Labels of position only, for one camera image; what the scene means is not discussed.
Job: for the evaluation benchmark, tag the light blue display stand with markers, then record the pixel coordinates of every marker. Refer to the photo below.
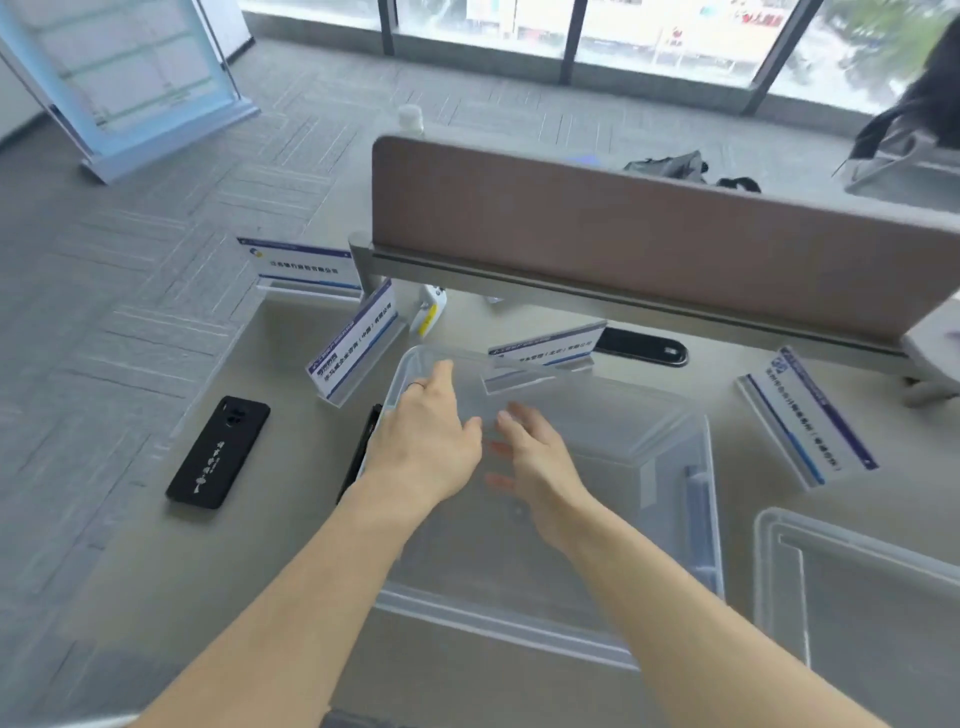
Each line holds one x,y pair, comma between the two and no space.
127,75

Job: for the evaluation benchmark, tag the acrylic sign holder blue card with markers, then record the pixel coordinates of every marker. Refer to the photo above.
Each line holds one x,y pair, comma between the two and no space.
352,345
544,346
304,266
814,416

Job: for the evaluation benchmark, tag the large clear plastic storage bin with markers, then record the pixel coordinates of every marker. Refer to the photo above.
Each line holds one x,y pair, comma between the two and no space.
622,465

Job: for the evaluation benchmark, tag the person's left thumb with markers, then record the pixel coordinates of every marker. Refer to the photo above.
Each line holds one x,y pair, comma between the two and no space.
472,436

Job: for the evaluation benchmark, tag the person's right hand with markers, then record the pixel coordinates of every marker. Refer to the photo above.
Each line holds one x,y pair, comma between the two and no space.
547,480

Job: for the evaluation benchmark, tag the black bag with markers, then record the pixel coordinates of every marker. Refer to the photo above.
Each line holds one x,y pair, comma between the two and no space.
919,97

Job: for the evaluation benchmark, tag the black pen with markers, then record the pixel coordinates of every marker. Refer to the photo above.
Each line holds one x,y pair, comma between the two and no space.
360,454

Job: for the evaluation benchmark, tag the person's left forearm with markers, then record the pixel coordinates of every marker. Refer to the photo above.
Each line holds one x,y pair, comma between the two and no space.
300,607

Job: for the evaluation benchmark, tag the grey backpack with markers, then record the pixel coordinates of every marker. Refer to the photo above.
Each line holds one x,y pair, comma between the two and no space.
671,165

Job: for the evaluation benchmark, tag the white bottle yellow label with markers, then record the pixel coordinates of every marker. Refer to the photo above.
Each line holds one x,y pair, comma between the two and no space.
431,311

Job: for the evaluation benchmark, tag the brown desk partition panel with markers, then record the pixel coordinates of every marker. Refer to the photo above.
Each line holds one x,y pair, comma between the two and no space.
637,240

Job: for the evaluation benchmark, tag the person's left hand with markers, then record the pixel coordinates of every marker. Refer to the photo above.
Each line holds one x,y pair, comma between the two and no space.
424,450

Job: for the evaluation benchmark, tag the person's right fingers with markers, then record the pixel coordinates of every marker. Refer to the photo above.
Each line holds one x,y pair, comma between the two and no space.
529,431

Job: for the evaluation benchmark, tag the person's right forearm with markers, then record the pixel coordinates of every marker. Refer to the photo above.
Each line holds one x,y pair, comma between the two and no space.
697,645

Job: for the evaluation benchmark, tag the black smartphone with case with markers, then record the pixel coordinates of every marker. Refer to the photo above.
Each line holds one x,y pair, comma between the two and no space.
218,451

